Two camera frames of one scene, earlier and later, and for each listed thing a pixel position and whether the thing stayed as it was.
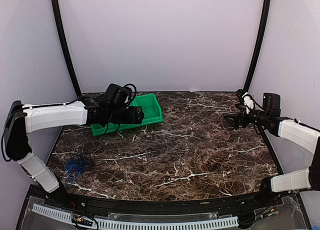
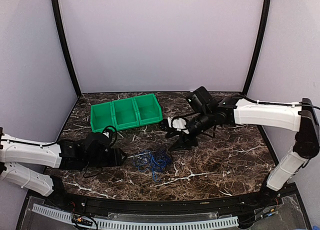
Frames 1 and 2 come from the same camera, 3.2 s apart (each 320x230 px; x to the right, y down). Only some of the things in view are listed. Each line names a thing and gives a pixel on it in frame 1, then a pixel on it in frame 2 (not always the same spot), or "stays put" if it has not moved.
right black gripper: x=237 y=117 -> x=184 y=141
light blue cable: x=74 y=167 -> x=155 y=161
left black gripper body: x=117 y=116 -> x=95 y=161
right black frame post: x=260 y=41 stays put
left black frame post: x=57 y=16 stays put
